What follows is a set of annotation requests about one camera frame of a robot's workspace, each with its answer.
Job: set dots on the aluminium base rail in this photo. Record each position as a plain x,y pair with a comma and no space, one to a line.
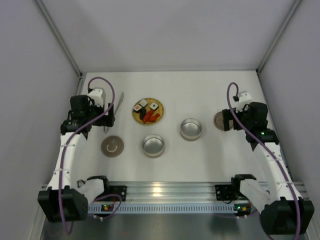
153,192

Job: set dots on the brown smiley lid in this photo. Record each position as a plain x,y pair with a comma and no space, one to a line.
112,146

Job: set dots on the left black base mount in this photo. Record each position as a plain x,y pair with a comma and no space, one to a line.
116,191

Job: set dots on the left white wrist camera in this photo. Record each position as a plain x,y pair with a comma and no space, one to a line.
98,95

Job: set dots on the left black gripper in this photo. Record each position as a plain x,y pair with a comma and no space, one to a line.
108,117

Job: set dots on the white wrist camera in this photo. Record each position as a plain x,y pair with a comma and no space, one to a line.
243,100
98,95

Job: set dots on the round metal tin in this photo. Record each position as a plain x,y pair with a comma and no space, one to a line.
190,129
153,145

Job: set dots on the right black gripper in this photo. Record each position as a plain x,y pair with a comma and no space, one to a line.
227,120

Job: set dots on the brown lid right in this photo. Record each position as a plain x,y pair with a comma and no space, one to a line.
218,121

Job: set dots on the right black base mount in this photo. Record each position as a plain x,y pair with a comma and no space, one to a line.
231,191

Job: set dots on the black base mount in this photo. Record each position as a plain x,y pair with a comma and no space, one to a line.
116,191
231,191

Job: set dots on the red sausage piece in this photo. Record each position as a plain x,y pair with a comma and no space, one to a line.
147,116
153,118

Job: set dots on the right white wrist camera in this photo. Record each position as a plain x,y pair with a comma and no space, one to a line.
243,100

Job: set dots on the green sushi roll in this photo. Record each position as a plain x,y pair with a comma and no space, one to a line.
154,106

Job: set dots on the black sea cucumber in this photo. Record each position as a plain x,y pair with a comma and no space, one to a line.
142,113

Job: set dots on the metal tongs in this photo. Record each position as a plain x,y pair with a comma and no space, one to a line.
106,129

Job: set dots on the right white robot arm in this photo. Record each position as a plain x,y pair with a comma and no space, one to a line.
282,209

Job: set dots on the right round metal tin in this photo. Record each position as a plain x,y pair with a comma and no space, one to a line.
190,129

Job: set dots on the slotted cable duct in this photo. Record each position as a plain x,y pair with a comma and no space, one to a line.
170,208

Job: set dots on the round bamboo tray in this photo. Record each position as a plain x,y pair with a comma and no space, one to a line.
160,110

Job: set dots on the salmon sushi roll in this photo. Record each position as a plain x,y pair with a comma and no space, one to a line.
137,108

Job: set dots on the white sushi roll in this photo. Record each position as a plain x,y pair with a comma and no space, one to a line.
143,103

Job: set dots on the left round metal tin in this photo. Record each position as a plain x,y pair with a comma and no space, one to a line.
153,145

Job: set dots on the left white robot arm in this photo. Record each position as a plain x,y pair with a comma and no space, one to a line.
64,196

